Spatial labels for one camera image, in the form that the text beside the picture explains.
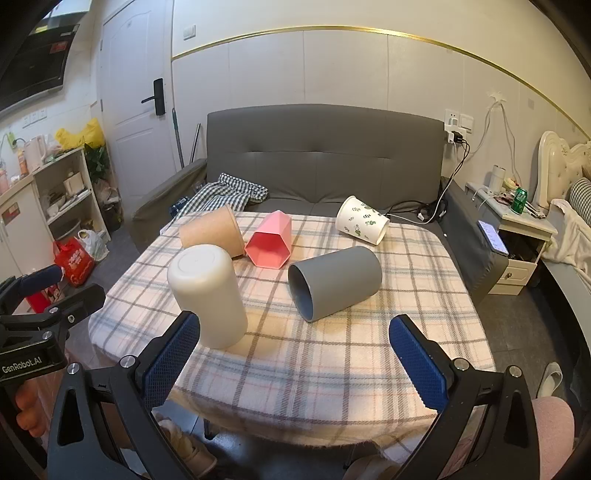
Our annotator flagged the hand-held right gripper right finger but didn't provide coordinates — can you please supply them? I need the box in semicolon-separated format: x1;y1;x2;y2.
389;315;541;480

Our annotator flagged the black range hood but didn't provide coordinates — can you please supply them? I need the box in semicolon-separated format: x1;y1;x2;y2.
0;13;80;117

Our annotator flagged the white slipper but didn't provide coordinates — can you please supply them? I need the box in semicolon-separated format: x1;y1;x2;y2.
535;362;564;398

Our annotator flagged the green plant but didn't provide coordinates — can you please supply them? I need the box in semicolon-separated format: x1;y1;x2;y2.
85;145;112;186

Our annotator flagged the cream bed headboard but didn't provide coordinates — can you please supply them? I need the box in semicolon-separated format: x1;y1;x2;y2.
537;130;591;209

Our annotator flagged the white door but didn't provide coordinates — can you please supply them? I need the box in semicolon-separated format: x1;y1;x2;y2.
99;0;179;219

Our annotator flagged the pink hexagonal cup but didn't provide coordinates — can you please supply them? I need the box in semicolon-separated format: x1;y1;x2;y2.
244;210;294;270

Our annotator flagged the tan cup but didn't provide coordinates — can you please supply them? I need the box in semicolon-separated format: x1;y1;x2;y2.
178;205;246;258

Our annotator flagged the red shopping bag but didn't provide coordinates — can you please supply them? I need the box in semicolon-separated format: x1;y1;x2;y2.
52;236;96;288

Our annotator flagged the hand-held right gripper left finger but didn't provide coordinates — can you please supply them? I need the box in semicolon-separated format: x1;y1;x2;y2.
46;311;202;480

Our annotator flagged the white bedding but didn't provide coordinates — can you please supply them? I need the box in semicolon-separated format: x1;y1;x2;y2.
540;177;591;280

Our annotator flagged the cream white cup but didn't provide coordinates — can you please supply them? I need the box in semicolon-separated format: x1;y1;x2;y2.
167;244;249;350

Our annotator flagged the person's pink-trousered leg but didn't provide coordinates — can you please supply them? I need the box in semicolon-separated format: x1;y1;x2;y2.
530;396;576;480

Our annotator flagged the smartphone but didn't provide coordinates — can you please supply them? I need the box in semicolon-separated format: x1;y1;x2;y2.
476;219;510;256

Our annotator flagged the white wall socket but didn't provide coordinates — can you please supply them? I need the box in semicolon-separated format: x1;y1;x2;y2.
443;109;475;145

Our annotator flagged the black charger cable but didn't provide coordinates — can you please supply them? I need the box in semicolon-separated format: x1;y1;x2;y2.
387;137;472;223

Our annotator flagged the plaid tablecloth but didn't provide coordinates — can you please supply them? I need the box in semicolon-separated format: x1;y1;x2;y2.
87;212;498;465

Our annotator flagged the white leaf-print cup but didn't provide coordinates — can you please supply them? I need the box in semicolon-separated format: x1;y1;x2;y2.
335;195;390;246

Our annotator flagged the green checked cloth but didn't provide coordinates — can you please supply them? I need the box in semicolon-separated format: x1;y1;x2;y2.
177;172;270;218

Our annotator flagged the white nightstand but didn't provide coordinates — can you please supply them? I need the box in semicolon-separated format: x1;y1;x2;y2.
465;180;559;296

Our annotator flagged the pale electric kettle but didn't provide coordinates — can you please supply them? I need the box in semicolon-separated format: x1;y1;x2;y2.
23;136;49;174

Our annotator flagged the beige shoe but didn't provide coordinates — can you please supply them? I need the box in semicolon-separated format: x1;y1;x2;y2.
151;412;218;479

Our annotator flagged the white kitchen cabinet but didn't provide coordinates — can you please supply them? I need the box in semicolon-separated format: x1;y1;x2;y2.
0;174;48;289

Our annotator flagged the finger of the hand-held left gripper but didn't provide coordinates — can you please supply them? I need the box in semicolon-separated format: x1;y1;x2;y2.
0;264;64;317
44;283;106;340

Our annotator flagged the grey cup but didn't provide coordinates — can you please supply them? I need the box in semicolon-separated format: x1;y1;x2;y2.
287;246;383;323

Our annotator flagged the grey sofa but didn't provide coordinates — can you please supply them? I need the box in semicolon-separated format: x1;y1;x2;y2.
131;103;511;306

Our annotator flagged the person's left hand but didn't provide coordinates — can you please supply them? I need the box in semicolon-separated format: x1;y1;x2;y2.
14;379;55;448

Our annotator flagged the black door lock handle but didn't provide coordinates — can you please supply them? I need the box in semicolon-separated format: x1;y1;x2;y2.
140;78;166;116

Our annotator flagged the mop handle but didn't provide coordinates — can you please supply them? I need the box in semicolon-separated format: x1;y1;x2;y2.
171;108;186;169

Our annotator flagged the yellow plastic bag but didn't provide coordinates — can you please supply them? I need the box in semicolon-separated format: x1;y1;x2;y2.
55;117;106;151

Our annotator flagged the white cable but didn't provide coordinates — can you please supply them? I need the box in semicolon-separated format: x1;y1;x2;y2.
481;91;520;188

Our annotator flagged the white plastic bag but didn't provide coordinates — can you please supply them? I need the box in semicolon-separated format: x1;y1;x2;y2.
76;228;110;263

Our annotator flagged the white shelf unit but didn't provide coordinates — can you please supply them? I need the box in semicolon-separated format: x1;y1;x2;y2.
32;148;112;246

